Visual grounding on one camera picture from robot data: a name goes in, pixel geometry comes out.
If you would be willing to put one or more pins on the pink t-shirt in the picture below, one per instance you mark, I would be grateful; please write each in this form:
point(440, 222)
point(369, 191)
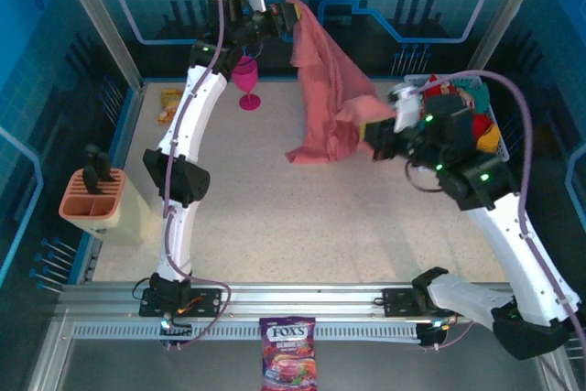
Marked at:
point(329, 89)

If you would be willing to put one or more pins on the yellow cloth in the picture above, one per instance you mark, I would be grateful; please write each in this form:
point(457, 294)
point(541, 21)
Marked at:
point(491, 140)

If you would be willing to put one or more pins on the aluminium frame post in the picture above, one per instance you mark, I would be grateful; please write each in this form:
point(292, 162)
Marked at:
point(503, 11)
point(98, 20)

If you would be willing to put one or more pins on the purple Fox's candy bag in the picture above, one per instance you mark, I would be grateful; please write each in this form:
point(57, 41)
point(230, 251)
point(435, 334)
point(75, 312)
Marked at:
point(287, 354)

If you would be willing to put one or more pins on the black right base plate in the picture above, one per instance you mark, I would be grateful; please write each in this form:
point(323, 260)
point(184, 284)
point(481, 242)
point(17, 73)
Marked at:
point(398, 301)

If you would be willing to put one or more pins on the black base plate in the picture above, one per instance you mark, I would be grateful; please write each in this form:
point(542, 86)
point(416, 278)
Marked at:
point(206, 304)
point(398, 301)

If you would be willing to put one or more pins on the red cloth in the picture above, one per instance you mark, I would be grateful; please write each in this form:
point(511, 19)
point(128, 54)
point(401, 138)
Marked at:
point(483, 124)

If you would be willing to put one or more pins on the yellow snack packet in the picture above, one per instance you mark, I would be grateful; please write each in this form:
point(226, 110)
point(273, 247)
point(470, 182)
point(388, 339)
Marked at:
point(166, 105)

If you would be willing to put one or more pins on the cream terracotta knife block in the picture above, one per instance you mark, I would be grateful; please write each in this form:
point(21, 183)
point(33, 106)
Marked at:
point(128, 212)

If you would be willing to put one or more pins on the magenta plastic goblet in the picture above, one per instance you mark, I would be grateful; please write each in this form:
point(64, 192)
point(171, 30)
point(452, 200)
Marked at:
point(246, 77)

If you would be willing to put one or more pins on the white plastic basket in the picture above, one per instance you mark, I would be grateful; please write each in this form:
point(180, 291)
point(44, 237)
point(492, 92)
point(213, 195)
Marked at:
point(499, 134)

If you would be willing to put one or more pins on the teal cloth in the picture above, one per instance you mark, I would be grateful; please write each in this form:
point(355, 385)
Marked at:
point(476, 95)

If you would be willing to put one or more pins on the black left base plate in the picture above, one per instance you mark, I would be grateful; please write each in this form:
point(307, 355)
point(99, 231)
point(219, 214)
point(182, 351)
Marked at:
point(206, 304)

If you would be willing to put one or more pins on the aluminium mounting rail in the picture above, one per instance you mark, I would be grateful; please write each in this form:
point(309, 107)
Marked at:
point(297, 299)

